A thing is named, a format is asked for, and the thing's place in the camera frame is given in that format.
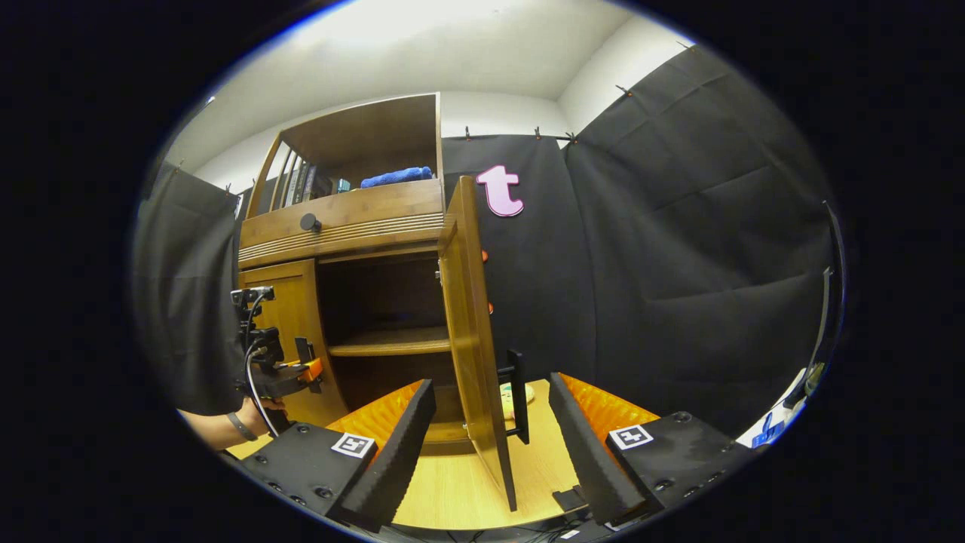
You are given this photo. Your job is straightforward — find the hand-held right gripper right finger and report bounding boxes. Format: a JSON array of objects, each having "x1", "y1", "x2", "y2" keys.
[{"x1": 548, "y1": 372, "x2": 760, "y2": 527}]

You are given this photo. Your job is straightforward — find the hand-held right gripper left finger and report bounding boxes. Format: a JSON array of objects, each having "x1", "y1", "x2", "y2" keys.
[{"x1": 236, "y1": 379, "x2": 438, "y2": 534}]

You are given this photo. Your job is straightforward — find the wooden shoe cabinet door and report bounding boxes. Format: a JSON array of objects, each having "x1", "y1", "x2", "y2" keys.
[
  {"x1": 238, "y1": 259, "x2": 349, "y2": 428},
  {"x1": 437, "y1": 175, "x2": 521, "y2": 512}
]

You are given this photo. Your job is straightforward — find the wooden double-door shoe cabinet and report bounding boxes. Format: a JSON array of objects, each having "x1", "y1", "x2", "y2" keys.
[{"x1": 237, "y1": 92, "x2": 468, "y2": 457}]

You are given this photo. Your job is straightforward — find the black wristband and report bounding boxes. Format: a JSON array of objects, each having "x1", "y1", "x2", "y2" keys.
[{"x1": 226, "y1": 411, "x2": 259, "y2": 443}]

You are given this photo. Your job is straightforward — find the wooden inner shelf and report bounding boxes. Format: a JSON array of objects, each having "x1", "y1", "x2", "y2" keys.
[{"x1": 326, "y1": 326, "x2": 453, "y2": 358}]

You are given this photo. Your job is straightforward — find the beige object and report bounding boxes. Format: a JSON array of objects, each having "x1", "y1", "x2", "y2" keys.
[{"x1": 499, "y1": 382, "x2": 537, "y2": 420}]

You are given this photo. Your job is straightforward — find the wooden drawer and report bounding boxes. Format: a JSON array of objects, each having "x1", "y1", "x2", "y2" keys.
[{"x1": 238, "y1": 179, "x2": 446, "y2": 269}]

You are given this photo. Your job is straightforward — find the blue object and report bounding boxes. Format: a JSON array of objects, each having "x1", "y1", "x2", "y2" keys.
[{"x1": 750, "y1": 411, "x2": 786, "y2": 450}]

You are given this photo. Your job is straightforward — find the blue folded towel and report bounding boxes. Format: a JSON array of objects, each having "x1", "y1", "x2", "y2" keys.
[{"x1": 360, "y1": 167, "x2": 434, "y2": 189}]

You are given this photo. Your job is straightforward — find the white cable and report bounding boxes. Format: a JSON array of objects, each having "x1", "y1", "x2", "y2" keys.
[{"x1": 244, "y1": 343, "x2": 280, "y2": 438}]

